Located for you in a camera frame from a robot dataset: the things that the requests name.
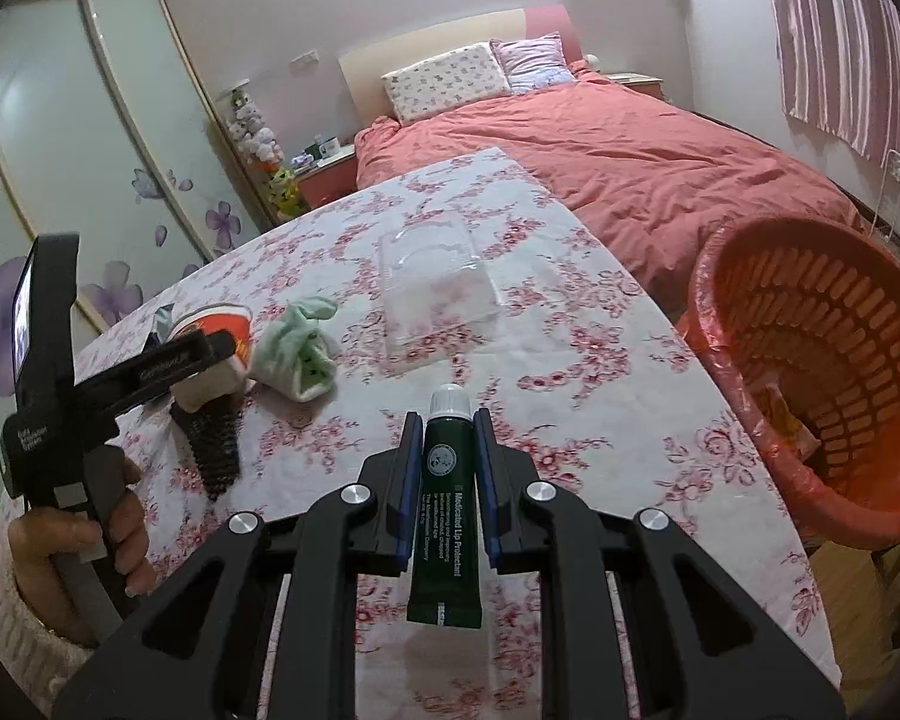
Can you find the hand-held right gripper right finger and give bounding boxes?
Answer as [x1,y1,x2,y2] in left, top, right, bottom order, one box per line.
[474,406,848,720]

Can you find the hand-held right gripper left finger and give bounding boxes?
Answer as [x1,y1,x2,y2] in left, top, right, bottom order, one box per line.
[51,411,425,720]

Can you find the red white paper cup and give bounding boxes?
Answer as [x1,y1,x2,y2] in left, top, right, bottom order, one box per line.
[166,304,254,413]

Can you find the dark green ointment tube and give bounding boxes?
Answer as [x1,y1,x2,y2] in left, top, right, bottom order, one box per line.
[406,384,488,627]

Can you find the orange plastic laundry basket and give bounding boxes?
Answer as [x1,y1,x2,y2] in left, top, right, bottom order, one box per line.
[675,217,900,552]

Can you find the person's left forearm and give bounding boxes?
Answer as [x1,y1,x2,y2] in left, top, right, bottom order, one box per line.
[0,577,91,717]

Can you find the person's left hand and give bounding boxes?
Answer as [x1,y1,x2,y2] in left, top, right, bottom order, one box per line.
[7,454,158,650]

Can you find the green sock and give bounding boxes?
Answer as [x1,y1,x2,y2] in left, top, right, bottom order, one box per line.
[251,294,340,402]

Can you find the black hair brush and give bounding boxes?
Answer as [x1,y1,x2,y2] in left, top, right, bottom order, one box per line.
[169,397,242,502]

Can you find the pink floral tablecloth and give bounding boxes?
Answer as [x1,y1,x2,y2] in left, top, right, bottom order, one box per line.
[0,146,833,720]

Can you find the green yellow plush toy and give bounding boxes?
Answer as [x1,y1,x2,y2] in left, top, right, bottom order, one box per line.
[266,165,302,215]

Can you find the clear plastic box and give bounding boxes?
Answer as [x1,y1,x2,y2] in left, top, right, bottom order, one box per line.
[379,221,500,357]

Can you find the pink white nightstand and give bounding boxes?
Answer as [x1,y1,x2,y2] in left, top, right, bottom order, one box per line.
[604,71,665,100]
[292,144,359,207]

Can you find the hanging plush toys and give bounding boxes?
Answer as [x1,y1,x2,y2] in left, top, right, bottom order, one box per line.
[225,86,286,170]

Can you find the glass door wardrobe with flowers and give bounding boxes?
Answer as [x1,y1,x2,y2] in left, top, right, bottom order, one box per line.
[0,0,271,541]

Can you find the beige crumpled wrapper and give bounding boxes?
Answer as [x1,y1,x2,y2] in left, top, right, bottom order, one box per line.
[765,382,820,460]

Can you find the white floral pillow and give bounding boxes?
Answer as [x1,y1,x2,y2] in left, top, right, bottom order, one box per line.
[380,41,511,125]

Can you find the bed with red duvet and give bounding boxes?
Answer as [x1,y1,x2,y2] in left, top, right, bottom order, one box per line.
[354,71,867,316]

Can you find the beige and pink headboard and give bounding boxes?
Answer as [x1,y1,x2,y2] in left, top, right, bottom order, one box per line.
[337,4,580,128]

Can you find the pink striped pillow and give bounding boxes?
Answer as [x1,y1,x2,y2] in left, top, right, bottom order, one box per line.
[490,31,575,95]

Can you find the pink satin curtain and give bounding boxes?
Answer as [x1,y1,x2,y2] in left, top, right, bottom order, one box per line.
[757,0,900,162]

